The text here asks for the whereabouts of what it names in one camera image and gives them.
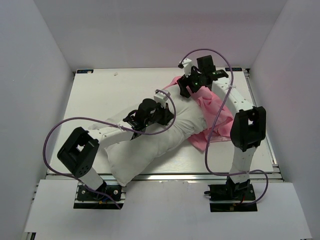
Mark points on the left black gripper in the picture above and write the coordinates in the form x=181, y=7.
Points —
x=167, y=115

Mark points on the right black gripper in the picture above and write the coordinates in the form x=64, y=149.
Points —
x=184, y=82

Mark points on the white pillow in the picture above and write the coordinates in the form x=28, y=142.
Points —
x=128, y=159

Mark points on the pink pillowcase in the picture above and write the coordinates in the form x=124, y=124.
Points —
x=215, y=120

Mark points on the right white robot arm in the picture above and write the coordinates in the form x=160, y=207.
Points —
x=249, y=122

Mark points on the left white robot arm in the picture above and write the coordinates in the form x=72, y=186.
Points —
x=80, y=149

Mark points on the right blue corner label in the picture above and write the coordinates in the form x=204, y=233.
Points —
x=233, y=69

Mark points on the blue corner label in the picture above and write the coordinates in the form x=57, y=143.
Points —
x=84, y=71
x=233, y=69

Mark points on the left blue corner label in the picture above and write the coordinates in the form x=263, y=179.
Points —
x=84, y=71

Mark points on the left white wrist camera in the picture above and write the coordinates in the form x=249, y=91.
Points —
x=161, y=97

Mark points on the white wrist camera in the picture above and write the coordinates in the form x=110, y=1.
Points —
x=186, y=65
x=161, y=97

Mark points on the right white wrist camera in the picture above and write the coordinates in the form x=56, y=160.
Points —
x=186, y=65

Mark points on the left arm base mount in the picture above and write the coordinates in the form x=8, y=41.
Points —
x=113, y=198

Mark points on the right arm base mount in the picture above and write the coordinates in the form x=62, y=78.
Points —
x=222, y=201

